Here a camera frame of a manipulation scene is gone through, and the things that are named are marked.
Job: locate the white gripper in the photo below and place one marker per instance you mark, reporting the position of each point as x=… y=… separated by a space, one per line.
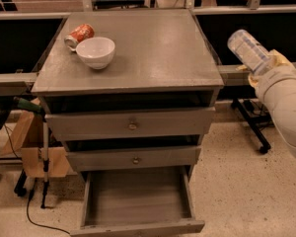
x=275 y=77

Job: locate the plastic bottle with white cap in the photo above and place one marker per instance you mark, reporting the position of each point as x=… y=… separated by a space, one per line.
x=250 y=52

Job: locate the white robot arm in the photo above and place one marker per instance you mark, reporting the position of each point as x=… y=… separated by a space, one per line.
x=283 y=115

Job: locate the grey top drawer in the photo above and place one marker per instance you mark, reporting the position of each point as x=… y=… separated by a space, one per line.
x=126 y=124

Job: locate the grey drawer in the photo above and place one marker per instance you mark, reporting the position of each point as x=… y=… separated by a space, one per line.
x=133 y=158
x=147 y=202
x=126 y=124

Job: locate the grey middle drawer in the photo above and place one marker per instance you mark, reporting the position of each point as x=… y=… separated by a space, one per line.
x=133 y=158

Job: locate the grey drawer cabinet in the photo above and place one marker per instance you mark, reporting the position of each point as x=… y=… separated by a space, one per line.
x=161 y=62

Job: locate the grey bottom drawer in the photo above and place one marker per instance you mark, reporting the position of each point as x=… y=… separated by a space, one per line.
x=147 y=202

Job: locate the small foam scrap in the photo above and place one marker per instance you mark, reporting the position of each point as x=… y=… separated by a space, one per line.
x=242 y=68

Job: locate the black table leg with caster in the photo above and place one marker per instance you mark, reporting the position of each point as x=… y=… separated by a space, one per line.
x=256 y=117

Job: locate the white ceramic bowl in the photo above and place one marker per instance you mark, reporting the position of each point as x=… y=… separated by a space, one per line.
x=97 y=52

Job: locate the orange soda can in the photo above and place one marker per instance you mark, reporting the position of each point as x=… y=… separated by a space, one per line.
x=82 y=32

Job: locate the brown cardboard box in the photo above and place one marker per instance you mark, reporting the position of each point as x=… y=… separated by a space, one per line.
x=27 y=139

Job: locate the tripod stand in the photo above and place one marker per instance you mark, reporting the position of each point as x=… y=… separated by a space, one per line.
x=45 y=159

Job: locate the green handled tool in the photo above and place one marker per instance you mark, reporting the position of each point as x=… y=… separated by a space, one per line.
x=27 y=105

